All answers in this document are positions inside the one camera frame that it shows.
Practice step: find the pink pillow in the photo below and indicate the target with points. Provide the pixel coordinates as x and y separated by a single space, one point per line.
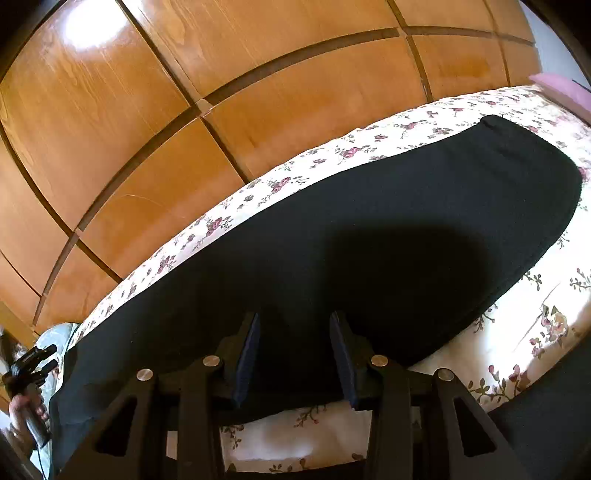
554 85

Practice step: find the dark cloth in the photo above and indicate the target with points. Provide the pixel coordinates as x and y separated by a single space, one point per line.
545 424

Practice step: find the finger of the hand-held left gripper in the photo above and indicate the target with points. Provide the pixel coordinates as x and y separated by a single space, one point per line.
44 350
48 366

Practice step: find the pale green patterned pillow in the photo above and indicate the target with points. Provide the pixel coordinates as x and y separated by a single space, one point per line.
60 334

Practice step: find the wooden wardrobe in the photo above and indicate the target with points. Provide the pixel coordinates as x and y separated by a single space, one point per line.
138 138

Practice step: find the floral bed sheet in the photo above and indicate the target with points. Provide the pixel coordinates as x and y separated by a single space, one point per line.
531 286

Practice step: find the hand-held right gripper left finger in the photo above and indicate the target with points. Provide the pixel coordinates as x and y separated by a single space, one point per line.
247 364

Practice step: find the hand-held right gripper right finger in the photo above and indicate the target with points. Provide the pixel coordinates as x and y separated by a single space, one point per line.
345 369

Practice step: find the person's left hand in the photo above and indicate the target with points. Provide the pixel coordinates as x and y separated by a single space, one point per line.
21 410

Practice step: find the black pants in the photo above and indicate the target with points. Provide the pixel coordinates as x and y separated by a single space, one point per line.
369 207

